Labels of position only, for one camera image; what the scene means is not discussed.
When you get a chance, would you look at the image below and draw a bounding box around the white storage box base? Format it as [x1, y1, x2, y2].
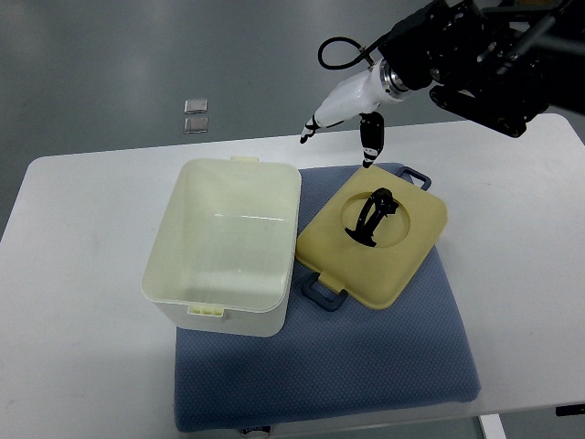
[141, 158, 302, 337]

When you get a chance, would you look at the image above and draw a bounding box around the white table leg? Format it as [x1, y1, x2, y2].
[478, 414, 506, 439]

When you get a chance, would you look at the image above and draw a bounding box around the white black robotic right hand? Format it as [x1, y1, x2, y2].
[300, 59, 410, 168]

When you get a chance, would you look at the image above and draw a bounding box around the blue grey cushion mat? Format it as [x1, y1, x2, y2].
[171, 161, 482, 434]

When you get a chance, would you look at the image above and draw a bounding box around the yellow storage box lid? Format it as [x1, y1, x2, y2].
[295, 165, 448, 312]

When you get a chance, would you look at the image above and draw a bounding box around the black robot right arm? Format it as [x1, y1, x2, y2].
[302, 1, 584, 140]

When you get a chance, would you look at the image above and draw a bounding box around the black table edge bracket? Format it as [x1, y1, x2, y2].
[555, 403, 585, 417]

